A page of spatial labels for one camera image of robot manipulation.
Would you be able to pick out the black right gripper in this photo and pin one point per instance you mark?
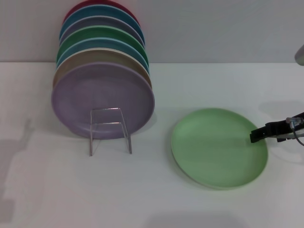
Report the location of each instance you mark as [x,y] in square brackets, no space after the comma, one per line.
[301,116]

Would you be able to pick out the light green plate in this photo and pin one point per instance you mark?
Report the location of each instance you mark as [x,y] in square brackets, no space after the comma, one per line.
[213,152]

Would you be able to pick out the tan plate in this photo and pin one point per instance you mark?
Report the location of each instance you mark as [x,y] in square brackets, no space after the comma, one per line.
[95,57]

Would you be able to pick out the lavender plate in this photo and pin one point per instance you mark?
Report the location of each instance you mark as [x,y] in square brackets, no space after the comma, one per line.
[78,99]

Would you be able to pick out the blue plate with pale rim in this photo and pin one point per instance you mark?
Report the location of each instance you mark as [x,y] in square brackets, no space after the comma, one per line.
[95,44]

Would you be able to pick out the dark green plate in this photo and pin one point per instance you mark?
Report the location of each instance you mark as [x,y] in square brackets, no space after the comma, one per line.
[95,32]

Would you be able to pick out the grey purple plate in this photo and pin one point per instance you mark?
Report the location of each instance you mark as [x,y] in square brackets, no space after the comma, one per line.
[99,21]

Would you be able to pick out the teal plate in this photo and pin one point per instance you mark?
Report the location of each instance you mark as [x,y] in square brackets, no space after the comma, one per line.
[99,10]

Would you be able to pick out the maroon plate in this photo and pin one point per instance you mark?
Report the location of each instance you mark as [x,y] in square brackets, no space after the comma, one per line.
[78,6]

